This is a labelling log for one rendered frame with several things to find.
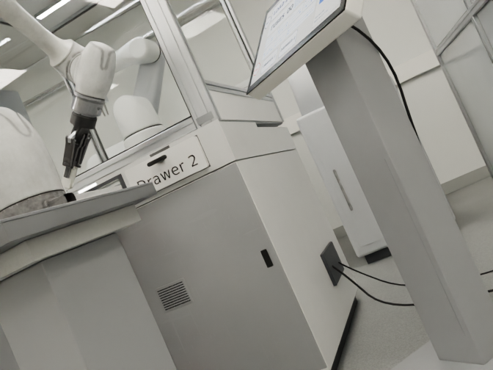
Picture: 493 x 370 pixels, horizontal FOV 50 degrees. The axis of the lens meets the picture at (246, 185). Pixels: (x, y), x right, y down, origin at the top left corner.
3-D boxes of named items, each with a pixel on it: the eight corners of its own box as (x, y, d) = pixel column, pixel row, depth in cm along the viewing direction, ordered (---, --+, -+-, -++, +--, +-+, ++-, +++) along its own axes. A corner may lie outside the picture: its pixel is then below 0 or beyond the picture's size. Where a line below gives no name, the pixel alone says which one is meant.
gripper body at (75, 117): (90, 117, 154) (82, 147, 156) (102, 117, 162) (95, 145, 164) (67, 109, 155) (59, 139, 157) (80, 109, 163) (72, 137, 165)
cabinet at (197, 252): (342, 388, 167) (238, 158, 170) (90, 464, 200) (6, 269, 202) (366, 296, 258) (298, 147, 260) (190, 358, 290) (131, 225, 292)
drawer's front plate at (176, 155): (207, 166, 171) (194, 135, 172) (136, 200, 180) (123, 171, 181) (210, 166, 173) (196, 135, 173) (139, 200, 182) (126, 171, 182)
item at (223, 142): (235, 159, 170) (217, 118, 171) (6, 269, 202) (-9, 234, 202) (296, 147, 261) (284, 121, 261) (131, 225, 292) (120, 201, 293)
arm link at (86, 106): (110, 100, 162) (105, 118, 163) (82, 90, 162) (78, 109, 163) (97, 100, 153) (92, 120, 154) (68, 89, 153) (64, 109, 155)
